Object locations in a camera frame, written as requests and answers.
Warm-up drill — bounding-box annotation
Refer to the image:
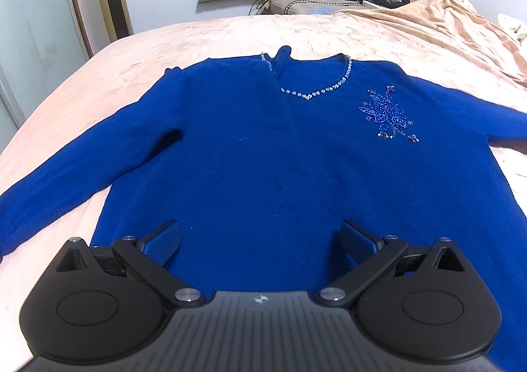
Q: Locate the frosted glass floral door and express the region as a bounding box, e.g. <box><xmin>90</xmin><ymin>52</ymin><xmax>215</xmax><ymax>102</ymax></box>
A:
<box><xmin>0</xmin><ymin>0</ymin><xmax>88</xmax><ymax>147</ymax></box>

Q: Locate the brown patterned pillow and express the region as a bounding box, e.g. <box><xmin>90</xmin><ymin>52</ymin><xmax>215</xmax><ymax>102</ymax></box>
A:
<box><xmin>256</xmin><ymin>0</ymin><xmax>366</xmax><ymax>15</ymax></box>

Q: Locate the pink floral bed sheet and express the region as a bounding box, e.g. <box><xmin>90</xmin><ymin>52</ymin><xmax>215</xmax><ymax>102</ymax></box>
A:
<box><xmin>1</xmin><ymin>13</ymin><xmax>526</xmax><ymax>298</ymax></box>

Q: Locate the blue beaded sweater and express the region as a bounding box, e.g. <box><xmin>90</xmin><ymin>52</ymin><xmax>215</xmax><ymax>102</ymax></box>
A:
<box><xmin>1</xmin><ymin>46</ymin><xmax>526</xmax><ymax>371</ymax></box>

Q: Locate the orange blanket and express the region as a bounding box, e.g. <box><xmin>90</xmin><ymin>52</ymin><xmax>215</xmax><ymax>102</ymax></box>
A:
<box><xmin>338</xmin><ymin>0</ymin><xmax>526</xmax><ymax>88</ymax></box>

